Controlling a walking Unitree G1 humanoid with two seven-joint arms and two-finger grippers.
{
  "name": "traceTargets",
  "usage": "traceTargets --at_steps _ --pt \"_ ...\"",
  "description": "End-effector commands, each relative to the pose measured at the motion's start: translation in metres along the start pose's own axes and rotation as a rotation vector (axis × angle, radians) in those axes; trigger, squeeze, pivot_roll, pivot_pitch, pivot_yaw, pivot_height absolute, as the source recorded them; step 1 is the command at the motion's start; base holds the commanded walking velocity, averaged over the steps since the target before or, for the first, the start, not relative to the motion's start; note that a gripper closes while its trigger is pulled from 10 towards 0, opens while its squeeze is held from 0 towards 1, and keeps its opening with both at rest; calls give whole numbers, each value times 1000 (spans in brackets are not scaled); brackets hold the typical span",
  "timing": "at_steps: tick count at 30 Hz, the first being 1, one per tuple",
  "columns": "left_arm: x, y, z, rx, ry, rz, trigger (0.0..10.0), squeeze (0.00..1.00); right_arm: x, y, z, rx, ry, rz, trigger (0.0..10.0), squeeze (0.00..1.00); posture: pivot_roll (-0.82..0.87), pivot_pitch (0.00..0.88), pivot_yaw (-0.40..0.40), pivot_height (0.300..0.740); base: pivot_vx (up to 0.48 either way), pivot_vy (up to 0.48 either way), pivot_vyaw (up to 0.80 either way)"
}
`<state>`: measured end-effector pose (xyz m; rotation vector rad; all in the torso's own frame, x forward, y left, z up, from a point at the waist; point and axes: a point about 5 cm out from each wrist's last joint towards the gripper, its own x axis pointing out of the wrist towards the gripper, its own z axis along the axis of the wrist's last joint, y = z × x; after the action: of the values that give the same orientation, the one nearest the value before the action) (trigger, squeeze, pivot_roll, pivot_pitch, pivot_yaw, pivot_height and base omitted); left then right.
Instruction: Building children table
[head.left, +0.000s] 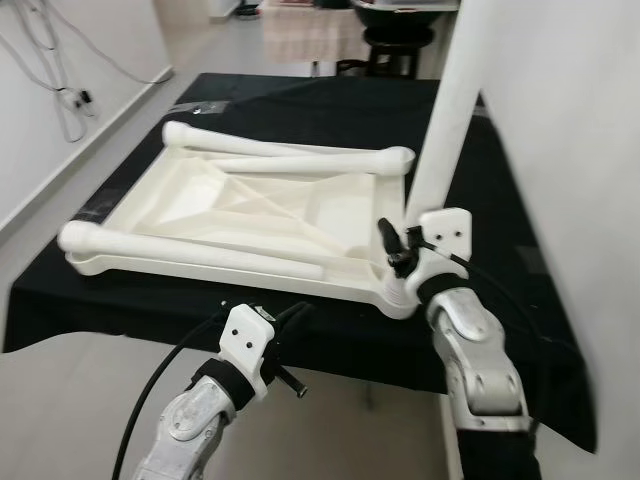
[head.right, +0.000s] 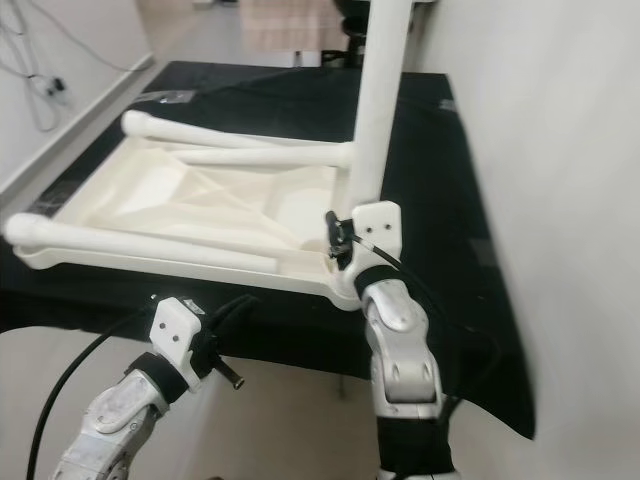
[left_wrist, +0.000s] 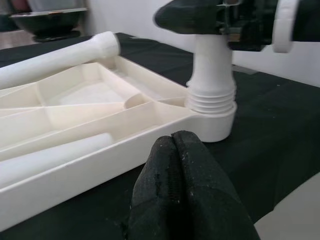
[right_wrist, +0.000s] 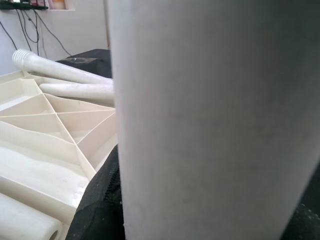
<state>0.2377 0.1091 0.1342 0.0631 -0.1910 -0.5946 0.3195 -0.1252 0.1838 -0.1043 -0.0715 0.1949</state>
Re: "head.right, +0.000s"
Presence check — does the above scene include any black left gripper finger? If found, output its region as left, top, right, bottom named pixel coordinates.
left=202, top=295, right=258, bottom=341

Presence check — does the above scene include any white plastic table top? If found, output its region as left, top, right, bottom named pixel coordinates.
left=5, top=110, right=371, bottom=311

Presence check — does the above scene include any black tablecloth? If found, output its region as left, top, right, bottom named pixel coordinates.
left=0, top=60, right=536, bottom=441

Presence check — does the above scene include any black stool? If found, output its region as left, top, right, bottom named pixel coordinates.
left=335, top=0, right=371, bottom=66

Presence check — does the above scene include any beige striped table cloth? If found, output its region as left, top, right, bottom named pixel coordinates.
left=240, top=0, right=351, bottom=53

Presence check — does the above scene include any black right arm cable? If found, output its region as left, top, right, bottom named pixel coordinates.
left=335, top=225, right=501, bottom=421

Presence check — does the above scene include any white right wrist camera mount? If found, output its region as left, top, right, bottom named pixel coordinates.
left=350, top=200, right=403, bottom=273

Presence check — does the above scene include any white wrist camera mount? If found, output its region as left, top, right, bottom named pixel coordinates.
left=150, top=297, right=204, bottom=376
left=350, top=200, right=403, bottom=273

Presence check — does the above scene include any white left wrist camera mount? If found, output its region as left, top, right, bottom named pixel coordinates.
left=150, top=297, right=204, bottom=376

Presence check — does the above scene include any black wall cable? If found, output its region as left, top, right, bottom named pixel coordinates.
left=5, top=0, right=153, bottom=77
left=2, top=0, right=73, bottom=133

